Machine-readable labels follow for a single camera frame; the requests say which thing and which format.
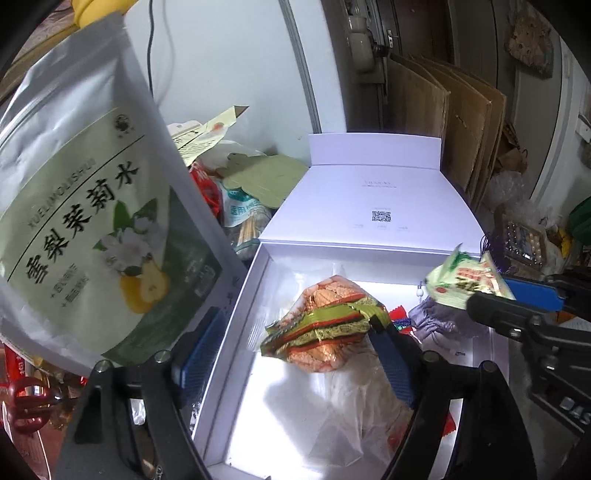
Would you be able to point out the green gold snack packet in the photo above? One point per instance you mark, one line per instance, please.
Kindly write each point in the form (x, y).
(325, 327)

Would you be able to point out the yellow plastic pot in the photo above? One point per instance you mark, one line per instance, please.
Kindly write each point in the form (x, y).
(88, 11)

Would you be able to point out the green shopping bag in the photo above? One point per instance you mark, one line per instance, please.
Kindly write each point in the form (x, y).
(579, 222)

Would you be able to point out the brown cardboard sheets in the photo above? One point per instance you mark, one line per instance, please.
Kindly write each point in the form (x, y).
(433, 98)

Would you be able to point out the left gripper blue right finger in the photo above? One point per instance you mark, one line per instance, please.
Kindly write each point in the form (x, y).
(399, 356)

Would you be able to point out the lavender drawstring pouch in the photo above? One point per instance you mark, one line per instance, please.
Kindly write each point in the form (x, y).
(431, 317)

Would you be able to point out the egg carton box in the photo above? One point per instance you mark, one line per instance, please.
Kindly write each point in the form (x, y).
(523, 244)

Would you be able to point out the white rice cooker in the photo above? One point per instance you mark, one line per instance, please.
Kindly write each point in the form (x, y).
(361, 45)

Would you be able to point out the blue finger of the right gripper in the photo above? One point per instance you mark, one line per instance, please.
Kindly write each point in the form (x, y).
(506, 317)
(536, 294)

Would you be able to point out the light green snack packet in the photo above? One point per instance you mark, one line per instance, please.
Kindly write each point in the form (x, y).
(461, 275)

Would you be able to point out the lavender open gift box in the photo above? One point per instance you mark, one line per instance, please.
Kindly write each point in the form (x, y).
(302, 388)

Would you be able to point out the red white snack packet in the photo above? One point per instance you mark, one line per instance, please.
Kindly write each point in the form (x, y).
(401, 318)

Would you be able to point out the silver pear jasmine tea pouch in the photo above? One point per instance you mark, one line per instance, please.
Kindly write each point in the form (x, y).
(108, 249)

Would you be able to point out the clear bag with white coil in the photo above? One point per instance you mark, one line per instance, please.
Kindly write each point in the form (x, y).
(365, 420)

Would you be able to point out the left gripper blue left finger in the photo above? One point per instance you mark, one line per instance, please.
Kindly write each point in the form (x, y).
(196, 354)

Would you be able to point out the hanging brown patterned bag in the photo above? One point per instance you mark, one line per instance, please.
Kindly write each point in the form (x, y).
(529, 40)

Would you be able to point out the red handled scissors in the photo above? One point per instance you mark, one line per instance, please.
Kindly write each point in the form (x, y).
(30, 404)

